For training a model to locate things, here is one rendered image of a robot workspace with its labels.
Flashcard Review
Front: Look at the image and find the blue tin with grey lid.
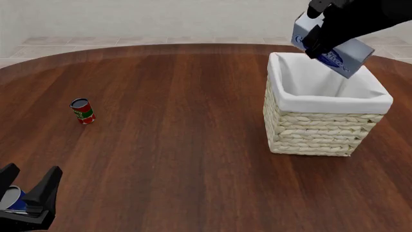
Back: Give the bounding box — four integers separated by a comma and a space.
0, 185, 28, 211

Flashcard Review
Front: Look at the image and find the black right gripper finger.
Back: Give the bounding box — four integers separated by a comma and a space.
306, 1, 326, 20
304, 23, 330, 60

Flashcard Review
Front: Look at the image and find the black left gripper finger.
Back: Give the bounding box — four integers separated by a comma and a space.
0, 162, 21, 194
21, 165, 64, 213

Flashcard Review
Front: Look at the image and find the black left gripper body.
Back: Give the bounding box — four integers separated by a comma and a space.
0, 204, 57, 231

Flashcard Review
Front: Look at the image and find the cream woven basket, white liner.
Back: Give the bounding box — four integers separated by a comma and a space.
263, 51, 395, 158

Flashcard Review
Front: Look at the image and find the blue-grey cream cheese box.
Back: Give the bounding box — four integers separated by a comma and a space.
290, 11, 376, 79

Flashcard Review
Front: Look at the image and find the red and green tomato tin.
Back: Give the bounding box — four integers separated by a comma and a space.
69, 97, 97, 126

